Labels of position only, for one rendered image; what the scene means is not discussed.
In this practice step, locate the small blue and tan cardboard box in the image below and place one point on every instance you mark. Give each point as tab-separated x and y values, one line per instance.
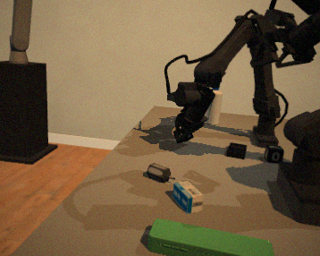
188	197

